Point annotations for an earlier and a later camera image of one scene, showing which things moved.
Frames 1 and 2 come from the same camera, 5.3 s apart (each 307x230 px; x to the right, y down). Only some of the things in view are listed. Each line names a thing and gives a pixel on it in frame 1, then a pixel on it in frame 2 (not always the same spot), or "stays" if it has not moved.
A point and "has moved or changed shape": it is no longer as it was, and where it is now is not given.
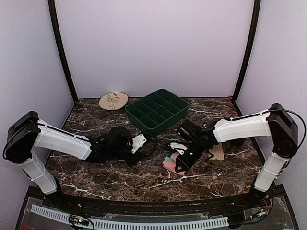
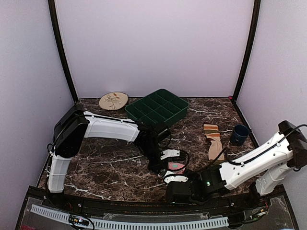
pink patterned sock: x=169 y=163 has moved or changed shape
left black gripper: x=132 y=162 to x=155 y=167
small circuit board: x=78 y=219 stays
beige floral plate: x=113 y=100 stays
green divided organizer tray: x=155 y=112 stays
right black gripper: x=186 y=164 to x=195 y=177
